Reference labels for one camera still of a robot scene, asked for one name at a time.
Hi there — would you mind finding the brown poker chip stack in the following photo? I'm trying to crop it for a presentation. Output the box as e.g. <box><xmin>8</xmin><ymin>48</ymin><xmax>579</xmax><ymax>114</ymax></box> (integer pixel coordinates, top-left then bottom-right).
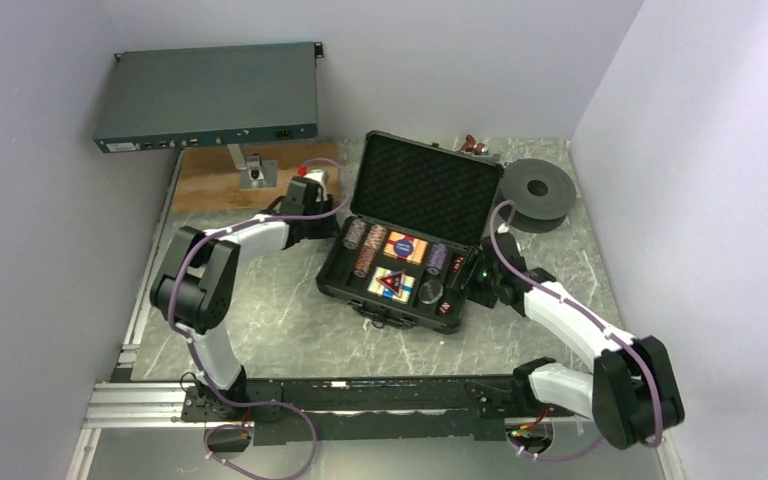
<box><xmin>353</xmin><ymin>245</ymin><xmax>379</xmax><ymax>279</ymax></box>

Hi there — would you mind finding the red black triangle button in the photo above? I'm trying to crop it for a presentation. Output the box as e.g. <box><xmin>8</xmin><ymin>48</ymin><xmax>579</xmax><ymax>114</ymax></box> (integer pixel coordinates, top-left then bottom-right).
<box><xmin>378</xmin><ymin>270</ymin><xmax>405</xmax><ymax>297</ymax></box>

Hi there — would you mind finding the black poker set case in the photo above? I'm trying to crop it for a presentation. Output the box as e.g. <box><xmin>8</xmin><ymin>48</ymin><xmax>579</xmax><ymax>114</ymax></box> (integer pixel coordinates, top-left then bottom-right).
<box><xmin>316</xmin><ymin>131</ymin><xmax>503</xmax><ymax>334</ymax></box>

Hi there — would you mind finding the clear round dealer disc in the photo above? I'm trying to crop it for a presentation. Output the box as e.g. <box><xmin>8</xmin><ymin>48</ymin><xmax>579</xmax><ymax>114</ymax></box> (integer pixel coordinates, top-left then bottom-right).
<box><xmin>418</xmin><ymin>279</ymin><xmax>445</xmax><ymax>305</ymax></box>

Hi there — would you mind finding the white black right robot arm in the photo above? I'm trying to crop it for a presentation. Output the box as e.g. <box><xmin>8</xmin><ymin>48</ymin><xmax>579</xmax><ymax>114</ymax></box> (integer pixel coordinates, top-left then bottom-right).
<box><xmin>471</xmin><ymin>233</ymin><xmax>685</xmax><ymax>450</ymax></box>

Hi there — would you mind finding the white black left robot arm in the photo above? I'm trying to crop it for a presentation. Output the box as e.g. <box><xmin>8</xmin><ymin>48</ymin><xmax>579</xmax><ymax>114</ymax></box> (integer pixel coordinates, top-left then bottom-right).
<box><xmin>150</xmin><ymin>169</ymin><xmax>338</xmax><ymax>420</ymax></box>

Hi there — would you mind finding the purple poker chip stack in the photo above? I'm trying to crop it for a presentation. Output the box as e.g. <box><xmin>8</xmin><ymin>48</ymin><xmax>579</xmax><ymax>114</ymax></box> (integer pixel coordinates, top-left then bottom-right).
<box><xmin>425</xmin><ymin>243</ymin><xmax>448</xmax><ymax>276</ymax></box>

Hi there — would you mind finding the blue card deck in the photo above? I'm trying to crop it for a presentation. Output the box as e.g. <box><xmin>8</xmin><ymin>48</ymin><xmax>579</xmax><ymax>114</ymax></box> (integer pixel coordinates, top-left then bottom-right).
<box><xmin>367</xmin><ymin>267</ymin><xmax>416</xmax><ymax>304</ymax></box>

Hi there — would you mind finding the orange card deck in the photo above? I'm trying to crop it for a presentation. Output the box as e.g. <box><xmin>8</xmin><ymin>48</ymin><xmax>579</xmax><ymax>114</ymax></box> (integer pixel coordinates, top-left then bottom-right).
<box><xmin>383</xmin><ymin>231</ymin><xmax>429</xmax><ymax>265</ymax></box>

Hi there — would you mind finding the black filament spool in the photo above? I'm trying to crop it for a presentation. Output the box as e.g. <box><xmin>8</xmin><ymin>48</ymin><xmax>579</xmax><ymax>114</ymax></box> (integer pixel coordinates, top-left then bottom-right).
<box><xmin>497</xmin><ymin>159</ymin><xmax>577</xmax><ymax>234</ymax></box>

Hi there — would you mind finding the brown wooden board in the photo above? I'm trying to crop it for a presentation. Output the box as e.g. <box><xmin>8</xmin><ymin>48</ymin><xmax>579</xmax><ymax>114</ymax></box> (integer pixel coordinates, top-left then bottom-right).
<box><xmin>171</xmin><ymin>140</ymin><xmax>339</xmax><ymax>213</ymax></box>

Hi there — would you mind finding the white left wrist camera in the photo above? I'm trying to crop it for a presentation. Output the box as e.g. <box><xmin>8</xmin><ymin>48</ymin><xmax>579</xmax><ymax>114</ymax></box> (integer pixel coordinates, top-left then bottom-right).
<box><xmin>297</xmin><ymin>166</ymin><xmax>329</xmax><ymax>201</ymax></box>

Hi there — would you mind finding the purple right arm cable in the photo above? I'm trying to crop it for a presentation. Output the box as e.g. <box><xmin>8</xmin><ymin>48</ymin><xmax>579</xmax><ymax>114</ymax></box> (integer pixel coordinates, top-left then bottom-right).
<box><xmin>489</xmin><ymin>200</ymin><xmax>666</xmax><ymax>448</ymax></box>

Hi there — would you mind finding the grey metal bracket stand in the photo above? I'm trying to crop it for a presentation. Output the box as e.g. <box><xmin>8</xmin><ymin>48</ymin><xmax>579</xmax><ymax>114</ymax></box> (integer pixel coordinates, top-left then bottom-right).
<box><xmin>227</xmin><ymin>144</ymin><xmax>278</xmax><ymax>190</ymax></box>

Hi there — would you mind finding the grey rack network switch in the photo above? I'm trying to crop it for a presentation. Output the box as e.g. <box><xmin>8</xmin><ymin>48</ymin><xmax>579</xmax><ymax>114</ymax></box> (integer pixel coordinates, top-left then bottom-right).
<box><xmin>92</xmin><ymin>41</ymin><xmax>324</xmax><ymax>153</ymax></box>

